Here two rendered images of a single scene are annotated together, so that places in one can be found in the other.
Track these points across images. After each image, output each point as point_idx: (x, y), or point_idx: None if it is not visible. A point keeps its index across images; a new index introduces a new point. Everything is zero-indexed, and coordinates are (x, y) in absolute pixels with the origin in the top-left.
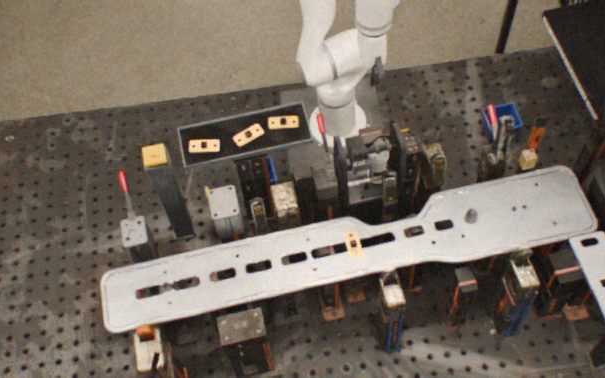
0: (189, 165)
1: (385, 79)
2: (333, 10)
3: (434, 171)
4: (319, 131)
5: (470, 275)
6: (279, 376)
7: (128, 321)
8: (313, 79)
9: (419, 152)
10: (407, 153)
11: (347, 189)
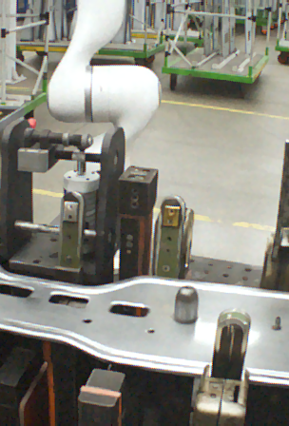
0: None
1: (214, 265)
2: (112, 14)
3: (160, 233)
4: None
5: (117, 384)
6: None
7: None
8: (55, 93)
9: (142, 183)
10: (121, 178)
11: (4, 208)
